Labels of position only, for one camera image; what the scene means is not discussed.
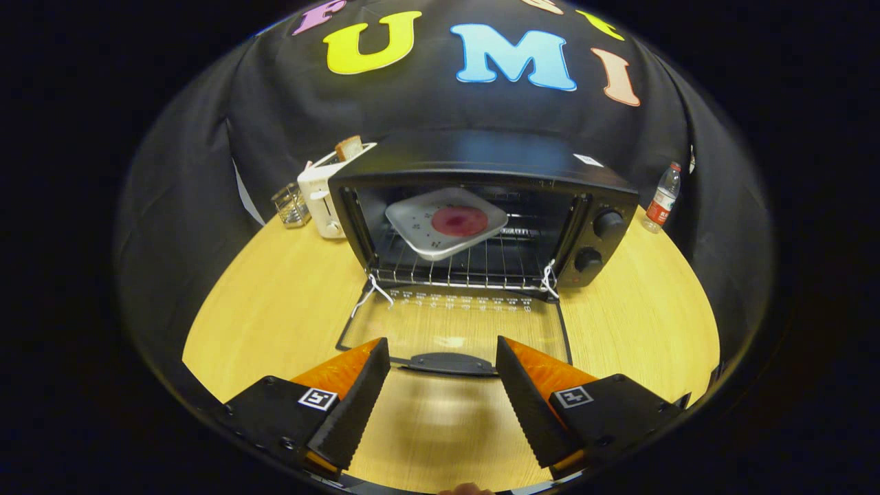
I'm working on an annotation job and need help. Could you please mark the white pop-up toaster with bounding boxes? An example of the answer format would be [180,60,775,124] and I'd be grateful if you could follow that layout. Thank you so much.
[297,142,378,240]

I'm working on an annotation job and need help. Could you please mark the round pink food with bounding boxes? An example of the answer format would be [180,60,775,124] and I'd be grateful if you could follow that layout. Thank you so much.
[430,206,490,239]

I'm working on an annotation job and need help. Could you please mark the black toaster oven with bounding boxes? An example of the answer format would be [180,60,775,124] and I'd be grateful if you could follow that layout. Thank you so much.
[328,129,640,377]

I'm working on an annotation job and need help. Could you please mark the white square plate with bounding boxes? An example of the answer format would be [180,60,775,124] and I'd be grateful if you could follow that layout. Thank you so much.
[384,188,509,262]

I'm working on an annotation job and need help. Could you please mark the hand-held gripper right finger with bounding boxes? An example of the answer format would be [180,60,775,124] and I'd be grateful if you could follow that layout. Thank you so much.
[495,335,690,480]

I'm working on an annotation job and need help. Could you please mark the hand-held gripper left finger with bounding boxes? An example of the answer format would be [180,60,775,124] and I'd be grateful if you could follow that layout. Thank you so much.
[223,337,391,480]

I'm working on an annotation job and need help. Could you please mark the wire mesh holder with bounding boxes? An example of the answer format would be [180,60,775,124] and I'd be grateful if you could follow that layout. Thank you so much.
[271,182,311,229]

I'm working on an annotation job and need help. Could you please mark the clear water bottle red label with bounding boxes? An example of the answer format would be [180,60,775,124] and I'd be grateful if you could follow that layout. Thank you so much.
[642,162,683,234]

